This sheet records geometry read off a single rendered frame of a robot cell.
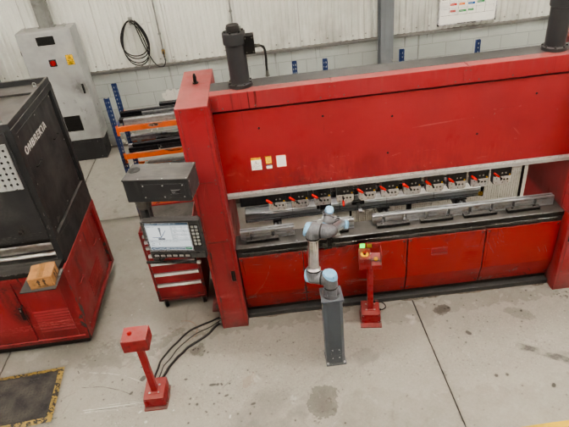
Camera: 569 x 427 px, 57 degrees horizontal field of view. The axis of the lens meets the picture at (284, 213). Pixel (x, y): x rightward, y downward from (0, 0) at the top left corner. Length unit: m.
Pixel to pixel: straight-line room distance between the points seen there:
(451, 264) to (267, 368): 1.99
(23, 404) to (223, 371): 1.77
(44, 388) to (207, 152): 2.66
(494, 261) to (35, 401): 4.39
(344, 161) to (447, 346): 1.91
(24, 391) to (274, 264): 2.52
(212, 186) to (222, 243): 0.58
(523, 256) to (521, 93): 1.64
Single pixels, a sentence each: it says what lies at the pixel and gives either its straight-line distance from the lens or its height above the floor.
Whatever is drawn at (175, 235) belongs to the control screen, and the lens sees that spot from 4.10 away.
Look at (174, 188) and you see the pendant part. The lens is 3.88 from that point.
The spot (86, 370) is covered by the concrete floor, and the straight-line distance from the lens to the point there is 5.43.
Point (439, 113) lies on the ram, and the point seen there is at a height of 1.92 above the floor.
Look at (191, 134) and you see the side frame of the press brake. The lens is 4.11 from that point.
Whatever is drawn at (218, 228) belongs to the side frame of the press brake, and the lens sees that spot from 4.54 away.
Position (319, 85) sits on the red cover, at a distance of 4.19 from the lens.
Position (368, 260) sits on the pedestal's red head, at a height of 0.76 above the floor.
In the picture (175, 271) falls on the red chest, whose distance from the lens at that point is 5.34.
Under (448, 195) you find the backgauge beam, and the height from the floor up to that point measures 0.93.
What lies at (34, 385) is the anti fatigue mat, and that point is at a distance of 5.54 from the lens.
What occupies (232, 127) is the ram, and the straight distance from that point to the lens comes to 4.30.
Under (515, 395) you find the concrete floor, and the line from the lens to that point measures 4.87.
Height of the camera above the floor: 3.76
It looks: 34 degrees down
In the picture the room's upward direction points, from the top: 7 degrees counter-clockwise
